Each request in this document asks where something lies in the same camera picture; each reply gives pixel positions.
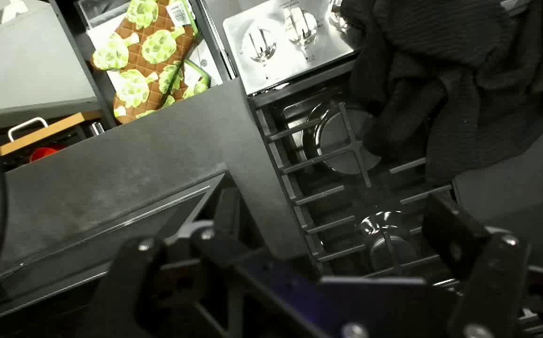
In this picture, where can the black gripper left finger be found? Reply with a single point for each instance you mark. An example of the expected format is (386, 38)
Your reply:
(140, 282)

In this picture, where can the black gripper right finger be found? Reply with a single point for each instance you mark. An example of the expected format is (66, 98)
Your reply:
(489, 282)

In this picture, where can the brown green artichoke oven mitt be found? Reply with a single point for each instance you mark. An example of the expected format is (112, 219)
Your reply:
(189, 85)
(149, 48)

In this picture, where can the red object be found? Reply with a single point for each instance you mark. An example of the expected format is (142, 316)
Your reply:
(46, 153)

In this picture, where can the stainless gas range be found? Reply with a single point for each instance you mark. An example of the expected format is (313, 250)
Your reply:
(320, 189)

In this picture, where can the black cloth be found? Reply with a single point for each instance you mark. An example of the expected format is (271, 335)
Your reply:
(470, 76)

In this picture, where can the silver range knob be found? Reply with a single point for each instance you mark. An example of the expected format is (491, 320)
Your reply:
(339, 14)
(260, 50)
(301, 29)

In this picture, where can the clear plastic tray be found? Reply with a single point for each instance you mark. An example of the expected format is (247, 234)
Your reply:
(102, 10)

